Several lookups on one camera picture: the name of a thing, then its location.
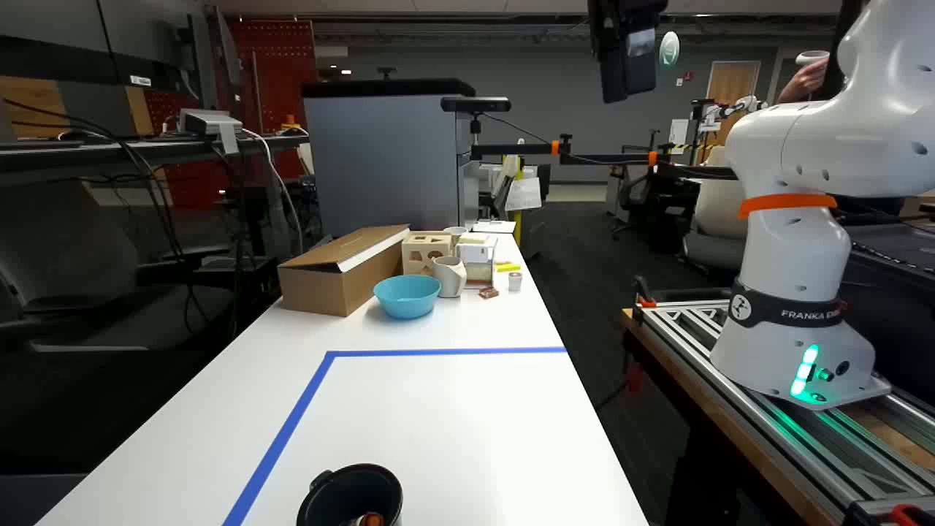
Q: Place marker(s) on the cardboard box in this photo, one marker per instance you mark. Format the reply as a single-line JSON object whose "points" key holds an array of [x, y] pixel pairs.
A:
{"points": [[339, 275]]}

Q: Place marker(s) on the black camera on boom arm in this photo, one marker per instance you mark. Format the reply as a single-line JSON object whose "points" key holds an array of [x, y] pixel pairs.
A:
{"points": [[478, 106]]}

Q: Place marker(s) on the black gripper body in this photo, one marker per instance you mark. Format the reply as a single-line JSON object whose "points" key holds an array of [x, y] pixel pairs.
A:
{"points": [[624, 38]]}

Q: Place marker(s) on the grey cabinet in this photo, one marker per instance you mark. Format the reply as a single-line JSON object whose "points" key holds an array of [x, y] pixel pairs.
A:
{"points": [[386, 152]]}

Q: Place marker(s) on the white small cup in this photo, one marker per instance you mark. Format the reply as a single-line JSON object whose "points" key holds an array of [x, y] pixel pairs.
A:
{"points": [[450, 275]]}

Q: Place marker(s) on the dark mug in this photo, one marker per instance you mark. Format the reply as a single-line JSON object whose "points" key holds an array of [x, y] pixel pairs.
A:
{"points": [[339, 497]]}

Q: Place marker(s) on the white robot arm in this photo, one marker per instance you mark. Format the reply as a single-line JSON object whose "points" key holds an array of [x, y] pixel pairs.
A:
{"points": [[875, 138]]}

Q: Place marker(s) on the wooden shape sorter box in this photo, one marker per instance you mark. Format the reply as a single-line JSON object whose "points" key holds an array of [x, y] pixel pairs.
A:
{"points": [[421, 246]]}

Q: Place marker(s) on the white small box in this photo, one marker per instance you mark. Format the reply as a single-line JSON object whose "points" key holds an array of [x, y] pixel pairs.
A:
{"points": [[478, 255]]}

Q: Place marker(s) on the blue bowl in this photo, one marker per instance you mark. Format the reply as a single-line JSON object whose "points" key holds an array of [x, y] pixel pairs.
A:
{"points": [[408, 296]]}

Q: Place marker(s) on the white power adapter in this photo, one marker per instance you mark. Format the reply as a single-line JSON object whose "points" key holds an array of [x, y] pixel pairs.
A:
{"points": [[211, 125]]}

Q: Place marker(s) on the small yellow-lidded container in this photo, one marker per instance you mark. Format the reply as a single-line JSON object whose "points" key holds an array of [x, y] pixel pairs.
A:
{"points": [[507, 275]]}

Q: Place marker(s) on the aluminium rail base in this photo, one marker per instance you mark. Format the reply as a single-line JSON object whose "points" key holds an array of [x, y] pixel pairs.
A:
{"points": [[836, 465]]}

